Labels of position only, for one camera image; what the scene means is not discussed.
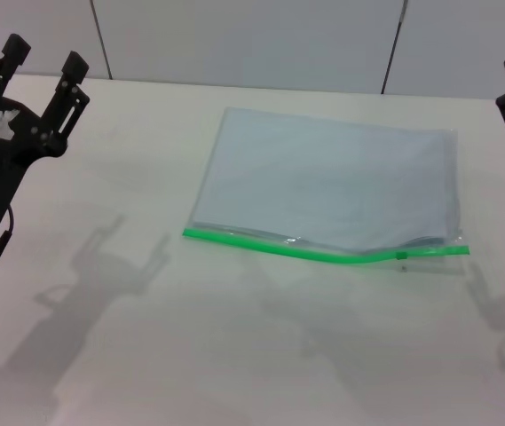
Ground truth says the clear green-zipper document bag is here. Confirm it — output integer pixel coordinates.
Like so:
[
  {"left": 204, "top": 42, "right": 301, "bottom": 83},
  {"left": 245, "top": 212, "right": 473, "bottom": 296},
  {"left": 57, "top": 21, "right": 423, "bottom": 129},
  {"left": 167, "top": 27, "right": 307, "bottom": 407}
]
[{"left": 182, "top": 106, "right": 472, "bottom": 276}]

